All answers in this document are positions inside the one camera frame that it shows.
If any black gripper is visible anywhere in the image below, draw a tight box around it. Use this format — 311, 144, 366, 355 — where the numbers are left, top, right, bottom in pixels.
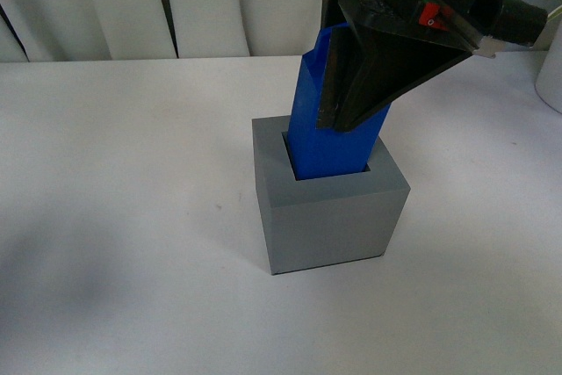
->
315, 0, 547, 133

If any blue rectangular part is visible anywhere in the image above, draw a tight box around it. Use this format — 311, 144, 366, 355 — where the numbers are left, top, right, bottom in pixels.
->
287, 24, 390, 180

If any white pleated curtain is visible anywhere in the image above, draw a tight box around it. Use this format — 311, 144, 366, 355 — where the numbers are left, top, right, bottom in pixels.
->
0, 0, 562, 63

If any gray square base block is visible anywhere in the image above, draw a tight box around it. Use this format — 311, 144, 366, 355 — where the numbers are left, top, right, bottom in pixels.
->
252, 116, 410, 275

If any white cylindrical pot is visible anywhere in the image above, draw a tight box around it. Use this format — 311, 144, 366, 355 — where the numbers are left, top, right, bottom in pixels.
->
535, 25, 562, 113

